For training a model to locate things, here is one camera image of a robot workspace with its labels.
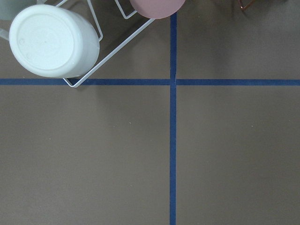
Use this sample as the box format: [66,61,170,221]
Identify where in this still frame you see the copper wire bottle rack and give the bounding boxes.
[238,0,255,11]

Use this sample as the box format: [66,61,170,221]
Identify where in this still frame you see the white upturned cup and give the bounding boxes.
[9,5,100,78]

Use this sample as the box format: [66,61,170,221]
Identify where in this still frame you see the pink upturned cup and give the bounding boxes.
[130,0,185,19]

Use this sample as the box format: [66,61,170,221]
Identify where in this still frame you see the pale green cup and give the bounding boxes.
[0,0,37,20]

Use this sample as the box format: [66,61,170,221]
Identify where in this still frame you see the white wire cup rack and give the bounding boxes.
[0,0,157,89]

